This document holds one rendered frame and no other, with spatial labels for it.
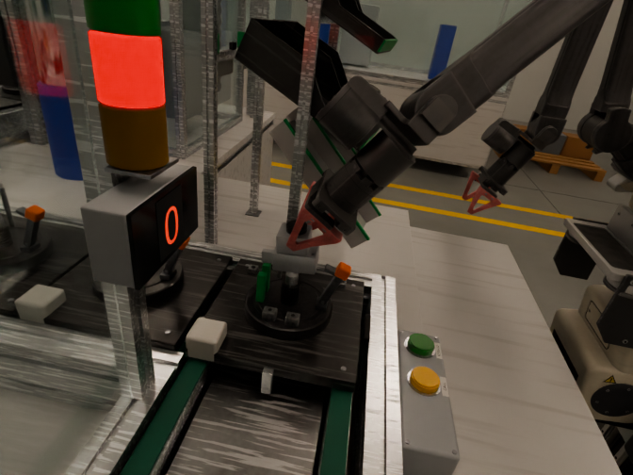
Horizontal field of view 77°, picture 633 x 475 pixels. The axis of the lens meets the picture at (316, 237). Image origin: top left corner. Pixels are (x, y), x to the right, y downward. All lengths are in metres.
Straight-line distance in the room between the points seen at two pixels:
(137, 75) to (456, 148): 4.42
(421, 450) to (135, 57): 0.49
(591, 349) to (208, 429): 0.87
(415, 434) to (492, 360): 0.35
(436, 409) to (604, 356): 0.61
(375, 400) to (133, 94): 0.45
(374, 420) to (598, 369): 0.66
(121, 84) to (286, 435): 0.44
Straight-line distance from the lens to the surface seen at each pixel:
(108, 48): 0.34
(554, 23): 0.59
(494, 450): 0.72
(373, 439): 0.53
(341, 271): 0.58
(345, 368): 0.58
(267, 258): 0.60
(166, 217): 0.38
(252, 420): 0.58
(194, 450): 0.56
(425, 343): 0.65
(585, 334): 1.18
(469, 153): 4.70
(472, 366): 0.83
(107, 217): 0.34
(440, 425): 0.57
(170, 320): 0.64
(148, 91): 0.34
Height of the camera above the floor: 1.39
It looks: 29 degrees down
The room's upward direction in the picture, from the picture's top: 8 degrees clockwise
